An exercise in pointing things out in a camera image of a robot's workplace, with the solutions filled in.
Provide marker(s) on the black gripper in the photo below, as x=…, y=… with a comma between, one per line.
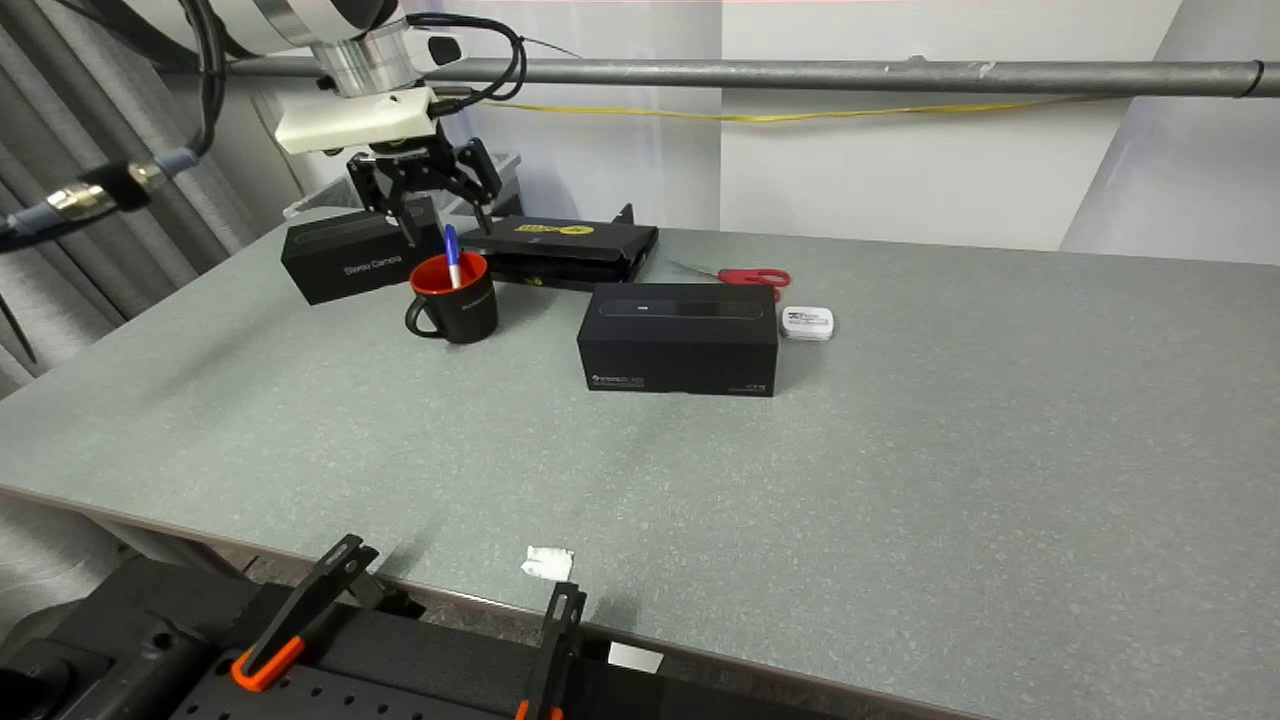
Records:
x=422, y=161

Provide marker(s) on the blue and white pen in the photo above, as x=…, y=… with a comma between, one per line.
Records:
x=452, y=254

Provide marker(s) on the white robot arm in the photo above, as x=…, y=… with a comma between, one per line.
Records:
x=285, y=26

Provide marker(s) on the black mug red inside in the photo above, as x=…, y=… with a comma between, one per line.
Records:
x=460, y=312

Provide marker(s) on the black box white lettering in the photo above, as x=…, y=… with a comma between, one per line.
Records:
x=343, y=262

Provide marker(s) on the black box yellow logo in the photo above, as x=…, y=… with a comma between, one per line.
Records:
x=572, y=251

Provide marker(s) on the white tape piece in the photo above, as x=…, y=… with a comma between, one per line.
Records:
x=545, y=561

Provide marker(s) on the black orange clamp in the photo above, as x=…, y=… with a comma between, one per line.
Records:
x=301, y=613
x=555, y=652

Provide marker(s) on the grey horizontal metal pipe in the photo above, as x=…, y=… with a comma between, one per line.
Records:
x=867, y=72

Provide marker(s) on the black perforated board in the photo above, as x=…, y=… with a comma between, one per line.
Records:
x=401, y=674

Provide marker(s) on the white label sticker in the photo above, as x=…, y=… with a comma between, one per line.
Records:
x=633, y=656

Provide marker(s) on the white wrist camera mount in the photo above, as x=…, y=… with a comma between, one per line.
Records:
x=352, y=123

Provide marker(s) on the black camera-print box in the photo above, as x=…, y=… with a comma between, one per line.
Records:
x=680, y=340

